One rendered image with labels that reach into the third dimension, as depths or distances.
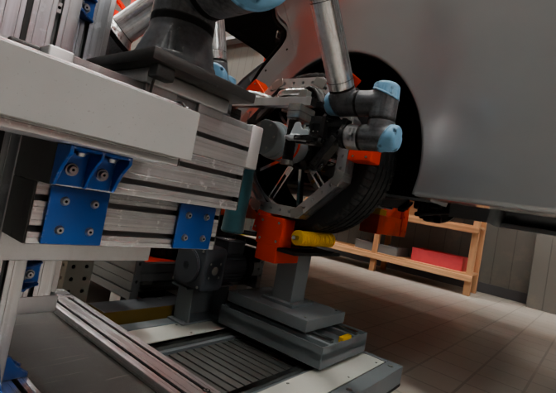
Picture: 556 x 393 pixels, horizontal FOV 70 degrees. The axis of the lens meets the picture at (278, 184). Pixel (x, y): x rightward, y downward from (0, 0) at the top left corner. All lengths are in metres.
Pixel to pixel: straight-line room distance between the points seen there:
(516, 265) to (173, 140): 5.22
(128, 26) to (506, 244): 4.99
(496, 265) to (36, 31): 5.32
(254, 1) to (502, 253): 5.15
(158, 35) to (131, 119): 0.26
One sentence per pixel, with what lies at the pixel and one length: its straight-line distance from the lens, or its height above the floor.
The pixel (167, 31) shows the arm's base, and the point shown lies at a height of 0.88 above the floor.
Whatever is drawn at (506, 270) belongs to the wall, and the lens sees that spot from 5.60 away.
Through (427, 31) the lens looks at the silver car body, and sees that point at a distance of 1.71.
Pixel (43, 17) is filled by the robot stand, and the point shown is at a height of 0.86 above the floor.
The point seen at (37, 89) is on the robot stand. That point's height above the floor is 0.69.
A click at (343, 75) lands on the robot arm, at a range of 1.17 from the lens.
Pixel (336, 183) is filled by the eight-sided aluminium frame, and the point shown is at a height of 0.73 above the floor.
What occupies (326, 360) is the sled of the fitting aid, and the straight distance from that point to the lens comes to 1.52.
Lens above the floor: 0.63
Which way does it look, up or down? 3 degrees up
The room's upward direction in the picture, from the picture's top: 10 degrees clockwise
